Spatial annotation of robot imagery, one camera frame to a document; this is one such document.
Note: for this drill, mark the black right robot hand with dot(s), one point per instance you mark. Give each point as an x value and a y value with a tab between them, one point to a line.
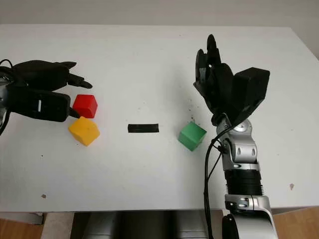
220	84

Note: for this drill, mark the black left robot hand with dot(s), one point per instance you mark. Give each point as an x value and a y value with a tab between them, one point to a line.
42	73

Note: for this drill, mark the red cube block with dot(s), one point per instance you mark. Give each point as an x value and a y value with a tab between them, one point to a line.
84	104

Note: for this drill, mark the green cube block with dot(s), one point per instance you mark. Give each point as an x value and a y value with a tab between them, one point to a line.
190	137

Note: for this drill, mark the yellow cube block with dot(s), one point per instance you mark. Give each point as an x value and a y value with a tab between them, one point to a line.
83	132

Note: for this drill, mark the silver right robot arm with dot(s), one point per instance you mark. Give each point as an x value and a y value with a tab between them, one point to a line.
243	152

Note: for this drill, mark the black tape strip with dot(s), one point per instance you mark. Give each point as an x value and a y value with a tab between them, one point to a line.
143	128

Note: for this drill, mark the grey robot torso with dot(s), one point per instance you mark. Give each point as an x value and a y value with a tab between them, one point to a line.
139	224

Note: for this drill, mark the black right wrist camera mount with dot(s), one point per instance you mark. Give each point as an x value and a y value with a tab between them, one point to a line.
251	89

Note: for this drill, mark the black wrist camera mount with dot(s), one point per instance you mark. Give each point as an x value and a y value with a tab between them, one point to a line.
30	105
251	89

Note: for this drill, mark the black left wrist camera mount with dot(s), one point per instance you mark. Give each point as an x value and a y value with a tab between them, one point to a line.
30	105

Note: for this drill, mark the grey table frame bracket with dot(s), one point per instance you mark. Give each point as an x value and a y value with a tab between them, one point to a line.
36	217

